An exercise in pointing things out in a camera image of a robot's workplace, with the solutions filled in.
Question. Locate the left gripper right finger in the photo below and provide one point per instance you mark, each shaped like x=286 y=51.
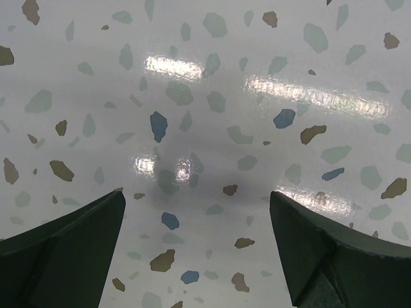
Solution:
x=327 y=264

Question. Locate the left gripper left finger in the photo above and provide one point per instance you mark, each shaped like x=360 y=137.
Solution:
x=64 y=262

